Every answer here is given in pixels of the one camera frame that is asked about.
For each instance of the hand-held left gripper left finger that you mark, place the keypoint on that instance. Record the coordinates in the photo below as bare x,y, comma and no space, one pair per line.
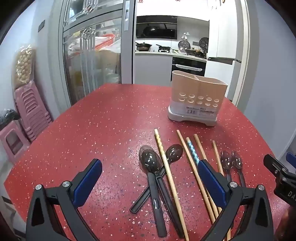
89,180

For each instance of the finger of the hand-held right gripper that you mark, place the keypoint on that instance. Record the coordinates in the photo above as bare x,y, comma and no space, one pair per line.
291,158
274,165

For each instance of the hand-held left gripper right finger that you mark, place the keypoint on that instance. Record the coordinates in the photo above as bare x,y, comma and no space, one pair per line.
211,183

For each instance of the plain wooden chopstick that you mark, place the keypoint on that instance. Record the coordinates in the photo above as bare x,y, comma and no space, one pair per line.
217,157
187,153
200,147

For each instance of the small dark translucent spoon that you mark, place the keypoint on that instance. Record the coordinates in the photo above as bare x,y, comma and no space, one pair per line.
226,160
237,160

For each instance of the blue patterned chopstick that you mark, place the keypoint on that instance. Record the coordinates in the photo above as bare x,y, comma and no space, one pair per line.
192,149

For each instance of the yellow patterned chopstick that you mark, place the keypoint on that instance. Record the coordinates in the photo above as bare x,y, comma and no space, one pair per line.
167,169

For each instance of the large dark translucent spoon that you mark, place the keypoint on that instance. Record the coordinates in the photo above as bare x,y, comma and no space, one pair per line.
170,204
174,154
151,162

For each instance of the beige cutlery holder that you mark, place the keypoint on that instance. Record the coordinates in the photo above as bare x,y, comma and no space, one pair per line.
196,88

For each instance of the single pink plastic stool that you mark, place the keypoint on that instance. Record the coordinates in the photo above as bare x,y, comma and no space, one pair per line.
13,143

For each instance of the stack of pink plastic stools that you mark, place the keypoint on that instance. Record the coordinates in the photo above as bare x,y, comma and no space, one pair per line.
32,111

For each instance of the white refrigerator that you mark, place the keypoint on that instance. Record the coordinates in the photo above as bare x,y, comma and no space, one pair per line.
222,78

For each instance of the black plastic bag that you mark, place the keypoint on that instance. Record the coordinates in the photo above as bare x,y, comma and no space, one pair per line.
8,118

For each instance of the glass door refrigerator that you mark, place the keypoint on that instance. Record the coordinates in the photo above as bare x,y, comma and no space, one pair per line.
92,69

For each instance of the black built-in oven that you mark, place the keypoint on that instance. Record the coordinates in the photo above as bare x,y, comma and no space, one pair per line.
188,67

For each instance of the grey kitchen cabinet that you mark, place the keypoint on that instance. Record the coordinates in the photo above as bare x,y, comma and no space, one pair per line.
150,67

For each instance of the clear bag of snacks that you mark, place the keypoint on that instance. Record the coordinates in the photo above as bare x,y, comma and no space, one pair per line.
23,67

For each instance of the cooking pot with food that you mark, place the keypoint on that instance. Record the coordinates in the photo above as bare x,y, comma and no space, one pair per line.
194,52

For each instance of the round dark steamer rack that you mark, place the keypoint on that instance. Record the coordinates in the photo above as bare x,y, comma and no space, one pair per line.
204,43

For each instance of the red plastic basket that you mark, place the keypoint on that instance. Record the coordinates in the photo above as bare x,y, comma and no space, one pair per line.
105,41

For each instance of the round metal steamer rack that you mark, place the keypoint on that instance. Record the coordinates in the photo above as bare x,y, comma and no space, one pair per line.
183,44

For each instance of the black frying pan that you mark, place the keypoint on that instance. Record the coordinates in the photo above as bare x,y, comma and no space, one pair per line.
164,48

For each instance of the black wok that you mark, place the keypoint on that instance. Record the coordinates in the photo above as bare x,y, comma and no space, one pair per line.
143,47

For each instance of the black range hood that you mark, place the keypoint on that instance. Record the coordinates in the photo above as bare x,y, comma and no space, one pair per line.
157,27

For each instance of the white wall cabinet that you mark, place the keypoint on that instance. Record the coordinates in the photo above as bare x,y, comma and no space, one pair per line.
224,27

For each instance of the dark wall switch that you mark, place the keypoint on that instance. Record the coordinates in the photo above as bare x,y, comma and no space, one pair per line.
41,25

